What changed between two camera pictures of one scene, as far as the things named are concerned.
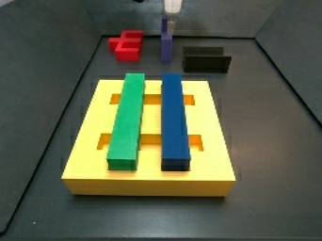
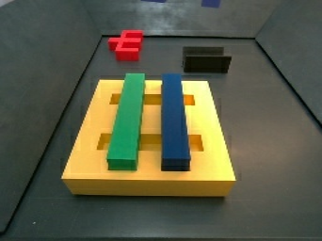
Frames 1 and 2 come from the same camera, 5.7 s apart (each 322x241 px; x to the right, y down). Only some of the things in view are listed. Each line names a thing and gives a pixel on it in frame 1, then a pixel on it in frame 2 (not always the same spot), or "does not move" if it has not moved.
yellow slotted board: [210, 177] does not move
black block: [204, 60] does not move
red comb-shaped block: [125, 45] does not move
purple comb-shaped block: [167, 26] → [204, 3]
